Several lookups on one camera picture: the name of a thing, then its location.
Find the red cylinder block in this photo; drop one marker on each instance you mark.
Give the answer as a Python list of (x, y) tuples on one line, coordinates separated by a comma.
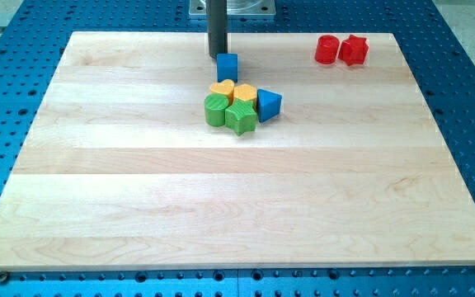
[(326, 49)]

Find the blue triangle block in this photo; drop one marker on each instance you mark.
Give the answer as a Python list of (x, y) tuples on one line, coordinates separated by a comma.
[(268, 104)]

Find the yellow hexagon block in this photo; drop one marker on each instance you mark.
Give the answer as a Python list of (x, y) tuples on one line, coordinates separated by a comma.
[(245, 92)]

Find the light wooden board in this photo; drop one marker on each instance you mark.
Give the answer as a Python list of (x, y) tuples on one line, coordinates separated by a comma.
[(120, 171)]

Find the blue cube block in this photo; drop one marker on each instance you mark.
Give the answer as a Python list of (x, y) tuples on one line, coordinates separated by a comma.
[(227, 67)]

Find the green star block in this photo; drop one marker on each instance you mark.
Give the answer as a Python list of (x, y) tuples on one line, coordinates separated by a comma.
[(241, 117)]

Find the blue perforated metal table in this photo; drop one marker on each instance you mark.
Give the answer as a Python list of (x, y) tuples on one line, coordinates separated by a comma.
[(436, 46)]

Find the yellow heart block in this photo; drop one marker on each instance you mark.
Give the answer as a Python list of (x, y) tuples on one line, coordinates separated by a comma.
[(226, 87)]

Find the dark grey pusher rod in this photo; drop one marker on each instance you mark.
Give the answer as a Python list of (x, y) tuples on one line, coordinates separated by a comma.
[(217, 27)]

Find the green cylinder block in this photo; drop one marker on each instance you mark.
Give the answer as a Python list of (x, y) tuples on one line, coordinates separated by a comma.
[(215, 105)]

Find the red star block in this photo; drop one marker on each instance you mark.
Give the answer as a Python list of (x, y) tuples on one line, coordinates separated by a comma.
[(353, 50)]

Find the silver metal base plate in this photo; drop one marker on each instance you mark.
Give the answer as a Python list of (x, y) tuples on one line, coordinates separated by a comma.
[(249, 9)]

